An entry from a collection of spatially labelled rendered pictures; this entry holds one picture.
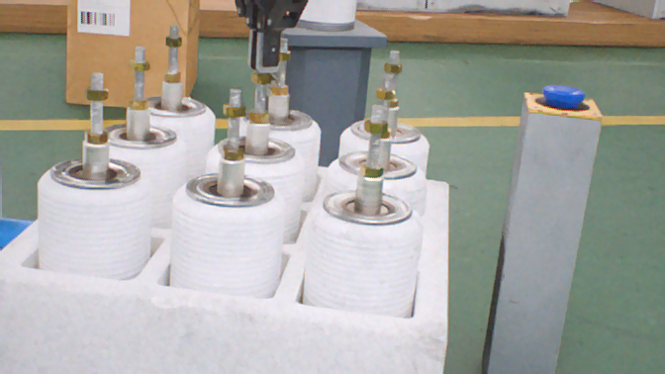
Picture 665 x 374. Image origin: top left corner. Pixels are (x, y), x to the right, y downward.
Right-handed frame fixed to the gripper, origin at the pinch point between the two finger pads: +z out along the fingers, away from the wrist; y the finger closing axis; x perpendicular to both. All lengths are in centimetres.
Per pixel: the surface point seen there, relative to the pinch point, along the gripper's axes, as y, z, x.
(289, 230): -4.4, 16.8, -1.5
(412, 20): 148, 29, -138
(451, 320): 0.9, 35.3, -29.4
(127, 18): 102, 17, -28
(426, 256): -14.2, 17.1, -10.6
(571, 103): -14.7, 3.3, -26.4
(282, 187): -4.7, 12.1, -0.1
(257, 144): -0.9, 9.0, 0.6
